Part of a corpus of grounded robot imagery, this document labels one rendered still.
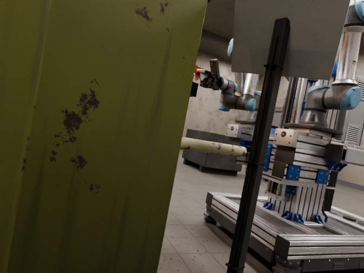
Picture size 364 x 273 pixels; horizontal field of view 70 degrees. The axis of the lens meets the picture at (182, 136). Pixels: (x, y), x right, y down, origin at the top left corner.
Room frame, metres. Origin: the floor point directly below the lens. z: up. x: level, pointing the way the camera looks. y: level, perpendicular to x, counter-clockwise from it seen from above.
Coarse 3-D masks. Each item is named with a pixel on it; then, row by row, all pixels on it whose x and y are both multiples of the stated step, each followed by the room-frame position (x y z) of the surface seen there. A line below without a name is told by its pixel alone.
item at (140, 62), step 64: (64, 0) 0.54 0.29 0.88; (128, 0) 0.63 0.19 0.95; (192, 0) 0.77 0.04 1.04; (64, 64) 0.55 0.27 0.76; (128, 64) 0.65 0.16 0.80; (192, 64) 0.80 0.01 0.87; (64, 128) 0.57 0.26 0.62; (128, 128) 0.67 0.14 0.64; (64, 192) 0.58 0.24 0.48; (128, 192) 0.70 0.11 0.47; (64, 256) 0.60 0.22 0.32; (128, 256) 0.73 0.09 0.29
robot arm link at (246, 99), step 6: (246, 78) 1.59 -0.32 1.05; (252, 78) 1.57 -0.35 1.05; (246, 84) 1.57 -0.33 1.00; (252, 84) 1.56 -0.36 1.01; (246, 90) 1.55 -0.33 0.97; (252, 90) 1.55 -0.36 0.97; (246, 96) 1.54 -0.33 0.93; (252, 96) 1.55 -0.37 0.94; (240, 102) 1.54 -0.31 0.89; (246, 102) 1.53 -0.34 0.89; (252, 102) 1.52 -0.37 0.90; (240, 108) 1.56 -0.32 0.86; (246, 108) 1.54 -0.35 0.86; (252, 108) 1.53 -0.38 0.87
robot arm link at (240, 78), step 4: (232, 40) 1.69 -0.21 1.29; (232, 44) 1.68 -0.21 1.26; (228, 48) 1.70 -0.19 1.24; (228, 52) 1.71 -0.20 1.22; (236, 76) 1.83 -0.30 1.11; (240, 76) 1.81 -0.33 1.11; (244, 76) 1.82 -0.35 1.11; (236, 80) 1.86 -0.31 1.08; (240, 80) 1.83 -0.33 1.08; (244, 80) 1.84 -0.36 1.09; (240, 84) 1.86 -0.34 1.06; (240, 88) 1.88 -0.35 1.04; (236, 92) 1.93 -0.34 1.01; (240, 92) 1.90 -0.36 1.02; (236, 96) 1.94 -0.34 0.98; (240, 96) 1.91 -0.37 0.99
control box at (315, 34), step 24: (240, 0) 0.88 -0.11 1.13; (264, 0) 0.85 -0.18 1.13; (288, 0) 0.83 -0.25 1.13; (312, 0) 0.80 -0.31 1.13; (336, 0) 0.78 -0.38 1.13; (240, 24) 0.92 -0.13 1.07; (264, 24) 0.88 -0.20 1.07; (312, 24) 0.83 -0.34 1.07; (336, 24) 0.80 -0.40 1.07; (240, 48) 0.95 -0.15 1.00; (264, 48) 0.92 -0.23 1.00; (288, 48) 0.89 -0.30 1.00; (312, 48) 0.86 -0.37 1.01; (336, 48) 0.83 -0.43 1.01; (240, 72) 0.99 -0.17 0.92; (264, 72) 0.95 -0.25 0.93; (288, 72) 0.92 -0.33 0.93; (312, 72) 0.89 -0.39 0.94
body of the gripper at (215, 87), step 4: (208, 76) 1.46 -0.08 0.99; (212, 76) 1.46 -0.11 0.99; (220, 76) 1.54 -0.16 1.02; (200, 80) 1.50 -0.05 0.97; (204, 80) 1.49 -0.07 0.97; (208, 80) 1.46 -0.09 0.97; (212, 80) 1.49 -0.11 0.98; (216, 80) 1.52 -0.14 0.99; (220, 80) 1.53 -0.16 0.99; (200, 84) 1.50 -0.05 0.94; (204, 84) 1.48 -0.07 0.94; (208, 84) 1.47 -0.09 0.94; (212, 84) 1.49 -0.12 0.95; (216, 84) 1.52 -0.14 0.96; (220, 84) 1.53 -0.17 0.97; (212, 88) 1.53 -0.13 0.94; (216, 88) 1.52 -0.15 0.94
